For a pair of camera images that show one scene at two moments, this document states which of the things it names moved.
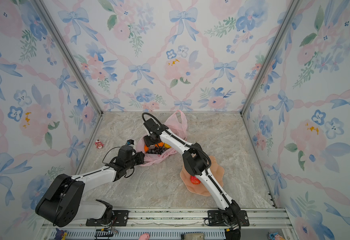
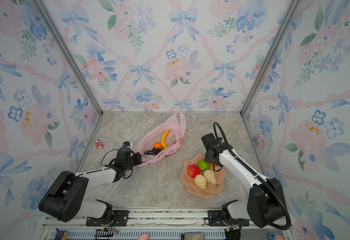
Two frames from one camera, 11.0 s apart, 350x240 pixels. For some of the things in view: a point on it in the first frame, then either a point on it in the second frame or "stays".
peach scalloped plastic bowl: (217, 171) stays
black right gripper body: (149, 141) to (207, 159)
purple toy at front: (59, 234) stays
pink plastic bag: (176, 125) stays
